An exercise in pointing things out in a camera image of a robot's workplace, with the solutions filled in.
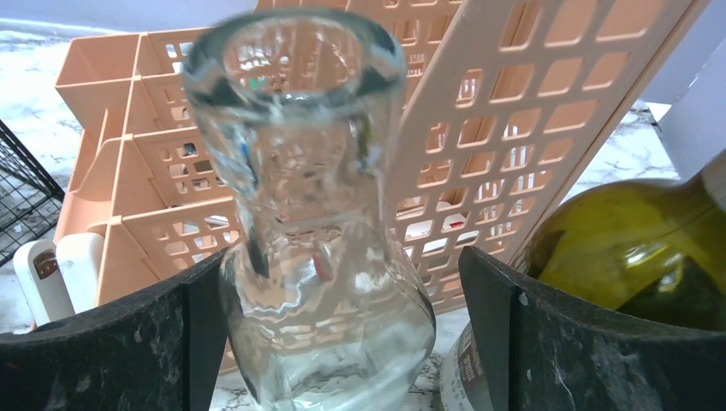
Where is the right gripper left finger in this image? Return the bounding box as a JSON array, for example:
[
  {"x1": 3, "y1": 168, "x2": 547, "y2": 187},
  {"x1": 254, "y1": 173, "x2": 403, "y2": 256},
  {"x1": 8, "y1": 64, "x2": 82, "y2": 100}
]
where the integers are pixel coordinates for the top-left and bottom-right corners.
[{"x1": 1, "y1": 253, "x2": 227, "y2": 410}]

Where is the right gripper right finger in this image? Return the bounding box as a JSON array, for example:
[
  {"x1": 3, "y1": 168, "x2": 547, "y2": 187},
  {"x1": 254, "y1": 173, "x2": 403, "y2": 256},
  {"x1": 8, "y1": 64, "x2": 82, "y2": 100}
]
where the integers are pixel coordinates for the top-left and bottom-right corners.
[{"x1": 458, "y1": 247, "x2": 725, "y2": 410}]

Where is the green wine bottle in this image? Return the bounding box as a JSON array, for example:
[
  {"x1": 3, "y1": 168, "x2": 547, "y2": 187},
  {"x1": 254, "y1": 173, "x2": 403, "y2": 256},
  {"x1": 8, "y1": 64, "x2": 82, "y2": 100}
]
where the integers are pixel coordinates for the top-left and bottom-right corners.
[{"x1": 436, "y1": 154, "x2": 725, "y2": 410}]

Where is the clear square glass bottle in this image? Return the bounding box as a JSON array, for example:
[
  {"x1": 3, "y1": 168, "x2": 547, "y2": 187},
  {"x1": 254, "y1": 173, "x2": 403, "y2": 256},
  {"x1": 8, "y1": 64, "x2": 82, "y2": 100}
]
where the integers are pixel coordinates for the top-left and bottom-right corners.
[{"x1": 181, "y1": 7, "x2": 436, "y2": 410}]

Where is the white tape dispenser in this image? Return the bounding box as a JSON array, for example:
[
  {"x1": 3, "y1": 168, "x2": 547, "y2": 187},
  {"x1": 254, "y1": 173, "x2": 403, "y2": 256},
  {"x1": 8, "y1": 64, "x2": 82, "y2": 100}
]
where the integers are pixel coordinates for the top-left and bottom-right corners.
[{"x1": 12, "y1": 233, "x2": 104, "y2": 326}]

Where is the peach plastic file organizer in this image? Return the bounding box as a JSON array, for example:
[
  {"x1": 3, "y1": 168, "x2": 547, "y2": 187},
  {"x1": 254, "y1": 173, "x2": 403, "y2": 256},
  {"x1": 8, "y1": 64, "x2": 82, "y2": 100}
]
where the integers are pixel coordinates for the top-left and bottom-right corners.
[{"x1": 56, "y1": 1, "x2": 705, "y2": 313}]

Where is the black wire wine rack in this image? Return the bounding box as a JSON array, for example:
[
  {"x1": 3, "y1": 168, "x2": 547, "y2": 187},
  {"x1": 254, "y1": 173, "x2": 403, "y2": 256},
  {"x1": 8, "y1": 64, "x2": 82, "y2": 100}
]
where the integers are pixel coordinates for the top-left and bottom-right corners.
[{"x1": 1, "y1": 124, "x2": 65, "y2": 265}]

